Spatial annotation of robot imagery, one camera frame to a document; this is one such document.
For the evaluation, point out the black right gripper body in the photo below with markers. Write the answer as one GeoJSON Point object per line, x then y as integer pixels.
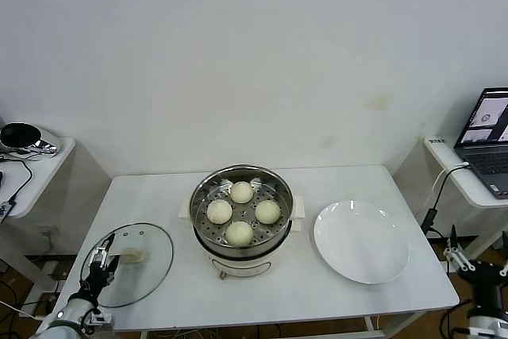
{"type": "Point", "coordinates": [490, 279]}

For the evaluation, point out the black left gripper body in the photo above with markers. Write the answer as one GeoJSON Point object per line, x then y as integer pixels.
{"type": "Point", "coordinates": [97, 277]}

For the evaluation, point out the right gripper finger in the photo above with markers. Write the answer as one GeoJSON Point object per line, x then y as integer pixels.
{"type": "Point", "coordinates": [453, 237]}
{"type": "Point", "coordinates": [505, 269]}

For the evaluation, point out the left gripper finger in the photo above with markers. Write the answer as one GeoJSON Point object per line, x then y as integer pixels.
{"type": "Point", "coordinates": [101, 255]}
{"type": "Point", "coordinates": [114, 267]}

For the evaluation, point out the round glass pot lid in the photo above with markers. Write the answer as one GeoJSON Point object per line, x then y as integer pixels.
{"type": "Point", "coordinates": [155, 259]}

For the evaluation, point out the white steamed baozi bun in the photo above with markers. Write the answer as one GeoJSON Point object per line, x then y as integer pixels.
{"type": "Point", "coordinates": [219, 212]}
{"type": "Point", "coordinates": [239, 233]}
{"type": "Point", "coordinates": [241, 192]}
{"type": "Point", "coordinates": [267, 212]}

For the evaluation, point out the stainless steel steamer basket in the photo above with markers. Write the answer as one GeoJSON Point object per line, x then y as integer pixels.
{"type": "Point", "coordinates": [274, 192]}

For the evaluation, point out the floor power strip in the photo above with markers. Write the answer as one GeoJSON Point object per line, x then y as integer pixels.
{"type": "Point", "coordinates": [59, 271]}

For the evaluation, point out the white laptop side table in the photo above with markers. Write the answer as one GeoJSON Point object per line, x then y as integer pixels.
{"type": "Point", "coordinates": [448, 164]}

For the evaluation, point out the dark grey open laptop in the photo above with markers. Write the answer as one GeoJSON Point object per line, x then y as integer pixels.
{"type": "Point", "coordinates": [482, 156]}

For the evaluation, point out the round white plate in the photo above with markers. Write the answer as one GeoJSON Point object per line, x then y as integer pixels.
{"type": "Point", "coordinates": [357, 243]}

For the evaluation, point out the white rounded side table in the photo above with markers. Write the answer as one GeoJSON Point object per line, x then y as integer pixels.
{"type": "Point", "coordinates": [39, 180]}

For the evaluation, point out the small grey usb adapter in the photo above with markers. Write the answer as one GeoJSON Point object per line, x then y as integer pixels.
{"type": "Point", "coordinates": [5, 210]}

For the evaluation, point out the cream electric cooking pot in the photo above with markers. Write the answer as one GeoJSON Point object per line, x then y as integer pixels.
{"type": "Point", "coordinates": [246, 265]}

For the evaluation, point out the black and chrome device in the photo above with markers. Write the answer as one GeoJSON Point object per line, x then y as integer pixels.
{"type": "Point", "coordinates": [24, 142]}

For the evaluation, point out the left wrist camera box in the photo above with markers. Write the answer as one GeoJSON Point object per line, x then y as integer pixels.
{"type": "Point", "coordinates": [102, 319]}

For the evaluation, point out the white wall socket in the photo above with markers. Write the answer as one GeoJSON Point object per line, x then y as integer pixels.
{"type": "Point", "coordinates": [49, 232]}

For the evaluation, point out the white table leg frame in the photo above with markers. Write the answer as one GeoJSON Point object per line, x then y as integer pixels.
{"type": "Point", "coordinates": [370, 322]}

